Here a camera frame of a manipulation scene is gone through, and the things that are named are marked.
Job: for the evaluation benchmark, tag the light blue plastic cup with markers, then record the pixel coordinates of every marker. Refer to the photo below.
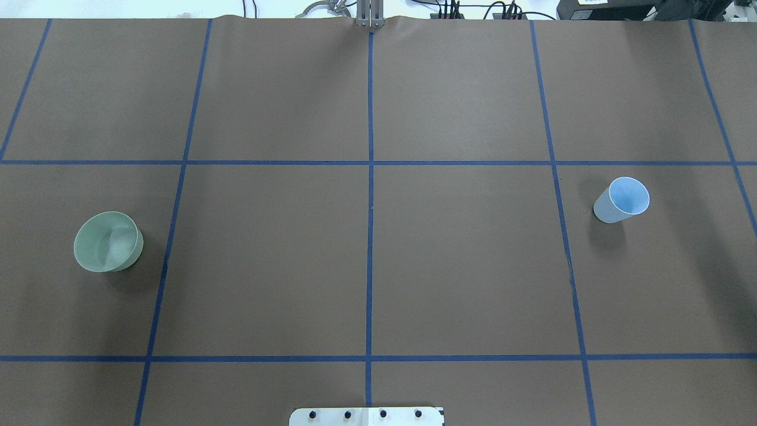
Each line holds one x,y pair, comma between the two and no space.
624,198

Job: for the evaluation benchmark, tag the green bowl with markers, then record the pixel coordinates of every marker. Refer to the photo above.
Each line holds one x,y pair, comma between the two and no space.
108,242

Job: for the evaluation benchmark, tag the brown paper table mat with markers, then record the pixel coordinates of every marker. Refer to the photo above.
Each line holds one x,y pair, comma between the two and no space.
336,217

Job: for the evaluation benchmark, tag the black box on bench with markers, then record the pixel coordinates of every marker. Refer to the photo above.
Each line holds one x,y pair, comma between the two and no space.
604,10

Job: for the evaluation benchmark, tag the aluminium frame post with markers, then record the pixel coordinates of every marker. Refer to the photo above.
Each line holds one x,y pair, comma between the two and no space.
370,13

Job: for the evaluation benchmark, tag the white camera stand base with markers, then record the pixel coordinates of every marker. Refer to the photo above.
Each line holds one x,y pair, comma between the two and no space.
392,415

